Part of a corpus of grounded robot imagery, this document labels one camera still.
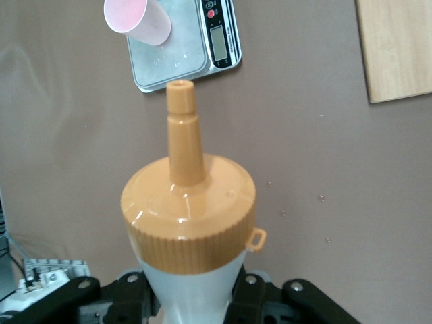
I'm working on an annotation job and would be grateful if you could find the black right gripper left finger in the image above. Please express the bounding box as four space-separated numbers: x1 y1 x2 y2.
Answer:
0 271 161 324

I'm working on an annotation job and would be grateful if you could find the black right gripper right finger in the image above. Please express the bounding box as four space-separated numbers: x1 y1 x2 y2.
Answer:
229 272 362 324

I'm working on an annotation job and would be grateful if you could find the clear squeeze bottle orange cap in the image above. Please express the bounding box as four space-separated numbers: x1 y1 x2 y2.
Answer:
120 80 267 324

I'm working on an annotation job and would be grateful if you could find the pink plastic cup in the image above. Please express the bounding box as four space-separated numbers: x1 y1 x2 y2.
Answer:
103 0 172 46

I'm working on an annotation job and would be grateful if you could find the silver digital kitchen scale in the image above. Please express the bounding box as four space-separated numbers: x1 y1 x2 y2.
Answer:
126 0 243 95

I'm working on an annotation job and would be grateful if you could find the wooden cutting board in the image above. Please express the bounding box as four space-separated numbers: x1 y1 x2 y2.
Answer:
354 0 432 104

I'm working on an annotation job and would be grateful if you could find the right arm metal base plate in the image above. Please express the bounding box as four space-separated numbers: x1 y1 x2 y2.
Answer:
22 259 91 291

